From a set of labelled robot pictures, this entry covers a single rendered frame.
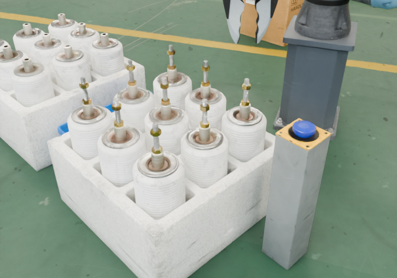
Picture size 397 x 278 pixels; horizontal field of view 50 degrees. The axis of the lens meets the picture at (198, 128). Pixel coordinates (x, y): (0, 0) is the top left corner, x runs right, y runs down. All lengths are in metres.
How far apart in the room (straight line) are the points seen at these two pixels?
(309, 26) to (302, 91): 0.19
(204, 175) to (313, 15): 0.56
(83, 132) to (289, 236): 0.47
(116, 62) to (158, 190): 0.59
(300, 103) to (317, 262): 0.50
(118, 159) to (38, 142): 0.40
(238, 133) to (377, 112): 0.72
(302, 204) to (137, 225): 0.30
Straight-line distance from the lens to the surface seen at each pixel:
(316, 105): 1.28
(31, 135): 1.17
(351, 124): 1.42
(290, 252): 0.91
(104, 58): 1.26
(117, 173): 0.86
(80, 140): 0.94
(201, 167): 0.83
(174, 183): 0.76
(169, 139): 0.90
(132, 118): 0.98
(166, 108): 0.90
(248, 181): 0.90
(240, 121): 0.89
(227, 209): 0.89
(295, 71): 1.24
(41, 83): 1.17
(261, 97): 1.50
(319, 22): 1.19
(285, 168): 0.79
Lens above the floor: 0.74
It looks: 34 degrees down
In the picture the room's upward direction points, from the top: straight up
